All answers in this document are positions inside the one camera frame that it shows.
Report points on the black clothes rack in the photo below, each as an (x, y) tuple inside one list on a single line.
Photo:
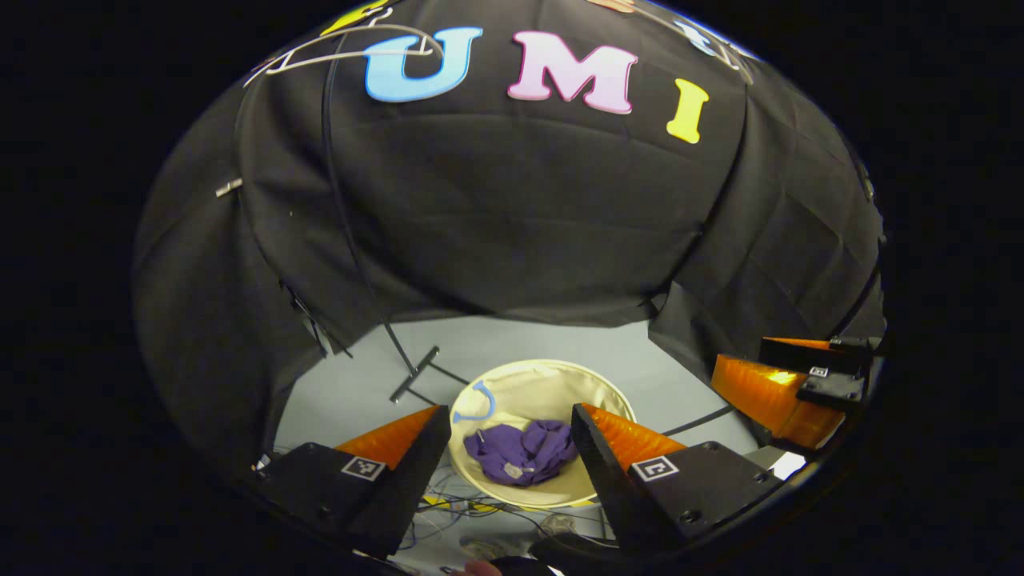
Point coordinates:
[(344, 216)]

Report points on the silver metal clip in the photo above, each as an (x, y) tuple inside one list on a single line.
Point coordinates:
[(229, 187)]

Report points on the cream laundry hamper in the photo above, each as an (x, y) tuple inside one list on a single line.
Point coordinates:
[(544, 388)]

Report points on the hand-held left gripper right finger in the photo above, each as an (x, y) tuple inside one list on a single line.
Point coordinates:
[(616, 496)]

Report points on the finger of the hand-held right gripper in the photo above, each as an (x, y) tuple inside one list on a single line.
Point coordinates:
[(760, 392), (792, 354)]

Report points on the purple jacket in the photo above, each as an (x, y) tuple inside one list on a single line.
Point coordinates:
[(520, 452)]

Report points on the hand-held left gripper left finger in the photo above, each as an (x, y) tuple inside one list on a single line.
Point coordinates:
[(408, 488)]

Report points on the white clothes hanger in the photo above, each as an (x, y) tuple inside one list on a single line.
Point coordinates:
[(376, 29)]

